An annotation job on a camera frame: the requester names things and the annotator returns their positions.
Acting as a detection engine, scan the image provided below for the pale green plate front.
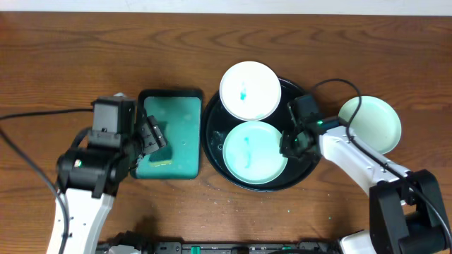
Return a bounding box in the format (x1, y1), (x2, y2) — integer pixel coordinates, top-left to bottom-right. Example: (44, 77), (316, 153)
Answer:
(222, 121), (288, 185)

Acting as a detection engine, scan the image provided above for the green yellow sponge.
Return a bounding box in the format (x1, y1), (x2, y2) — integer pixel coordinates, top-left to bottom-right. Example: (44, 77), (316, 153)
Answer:
(149, 121), (173, 167)

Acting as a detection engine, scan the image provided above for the pale green plate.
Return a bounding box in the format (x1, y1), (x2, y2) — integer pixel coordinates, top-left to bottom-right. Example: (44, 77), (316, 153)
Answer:
(222, 121), (288, 185)
(350, 96), (402, 155)

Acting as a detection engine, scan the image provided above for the black rectangular water tray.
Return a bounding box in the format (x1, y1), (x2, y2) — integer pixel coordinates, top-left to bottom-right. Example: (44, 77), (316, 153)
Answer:
(131, 90), (203, 180)

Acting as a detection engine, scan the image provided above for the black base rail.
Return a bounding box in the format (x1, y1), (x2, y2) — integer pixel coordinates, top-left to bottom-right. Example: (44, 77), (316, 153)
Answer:
(95, 231), (341, 254)

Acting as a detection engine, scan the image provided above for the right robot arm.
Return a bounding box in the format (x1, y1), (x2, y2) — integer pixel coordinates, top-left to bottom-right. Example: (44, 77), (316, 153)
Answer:
(280, 118), (451, 253)

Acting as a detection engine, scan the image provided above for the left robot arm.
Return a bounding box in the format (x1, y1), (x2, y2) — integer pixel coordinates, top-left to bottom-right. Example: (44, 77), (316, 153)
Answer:
(47, 113), (167, 253)

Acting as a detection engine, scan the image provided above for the white plate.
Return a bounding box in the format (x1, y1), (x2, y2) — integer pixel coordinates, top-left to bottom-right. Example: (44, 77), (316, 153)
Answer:
(219, 61), (282, 121)

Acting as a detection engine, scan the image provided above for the round black tray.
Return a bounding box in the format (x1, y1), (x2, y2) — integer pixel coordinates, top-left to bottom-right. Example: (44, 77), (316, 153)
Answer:
(201, 78), (321, 192)

